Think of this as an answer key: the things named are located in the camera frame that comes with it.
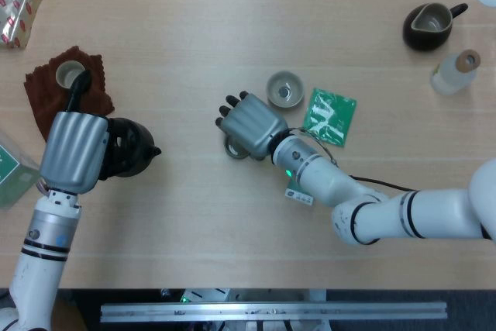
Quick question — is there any right robot hand grey black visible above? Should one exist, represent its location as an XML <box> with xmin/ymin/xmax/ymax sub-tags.
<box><xmin>215</xmin><ymin>91</ymin><xmax>288</xmax><ymax>161</ymax></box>

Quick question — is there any left robot hand grey black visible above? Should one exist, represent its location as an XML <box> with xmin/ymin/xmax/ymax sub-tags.
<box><xmin>38</xmin><ymin>70</ymin><xmax>111</xmax><ymax>195</ymax></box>

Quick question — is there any clear box with green label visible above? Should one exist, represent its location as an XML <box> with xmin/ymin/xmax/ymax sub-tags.
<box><xmin>0</xmin><ymin>129</ymin><xmax>45</xmax><ymax>210</ymax></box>

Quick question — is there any black cast iron teapot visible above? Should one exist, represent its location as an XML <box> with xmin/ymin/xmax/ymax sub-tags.
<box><xmin>101</xmin><ymin>116</ymin><xmax>163</xmax><ymax>181</ymax></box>

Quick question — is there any grey ceramic bowl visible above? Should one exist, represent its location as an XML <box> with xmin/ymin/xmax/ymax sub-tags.
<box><xmin>265</xmin><ymin>70</ymin><xmax>305</xmax><ymax>109</ymax></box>

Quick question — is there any brown tea cloth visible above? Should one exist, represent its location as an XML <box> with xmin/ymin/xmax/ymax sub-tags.
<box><xmin>24</xmin><ymin>45</ymin><xmax>115</xmax><ymax>142</ymax></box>

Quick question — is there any green foil tea sachet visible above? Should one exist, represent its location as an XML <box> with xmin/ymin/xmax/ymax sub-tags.
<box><xmin>301</xmin><ymin>87</ymin><xmax>358</xmax><ymax>149</ymax></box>

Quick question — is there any small green tea box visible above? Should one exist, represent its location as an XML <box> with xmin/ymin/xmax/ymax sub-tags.
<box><xmin>284</xmin><ymin>179</ymin><xmax>315</xmax><ymax>206</ymax></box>

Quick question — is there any gold foil bag red print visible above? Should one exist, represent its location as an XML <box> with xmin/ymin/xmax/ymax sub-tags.
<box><xmin>0</xmin><ymin>0</ymin><xmax>50</xmax><ymax>50</ymax></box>

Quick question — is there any frosted glass bottle wooden cap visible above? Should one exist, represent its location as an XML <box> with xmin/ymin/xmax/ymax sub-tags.
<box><xmin>429</xmin><ymin>49</ymin><xmax>482</xmax><ymax>96</ymax></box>

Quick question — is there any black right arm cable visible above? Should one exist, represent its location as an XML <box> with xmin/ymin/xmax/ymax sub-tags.
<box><xmin>288</xmin><ymin>126</ymin><xmax>414</xmax><ymax>192</ymax></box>

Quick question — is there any aluminium profile rail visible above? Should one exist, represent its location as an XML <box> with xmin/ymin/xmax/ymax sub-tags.
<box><xmin>100</xmin><ymin>300</ymin><xmax>449</xmax><ymax>323</ymax></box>

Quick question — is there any dark ceramic pitcher with handle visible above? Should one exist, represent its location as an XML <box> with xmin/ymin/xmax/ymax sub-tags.
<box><xmin>401</xmin><ymin>2</ymin><xmax>469</xmax><ymax>52</ymax></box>

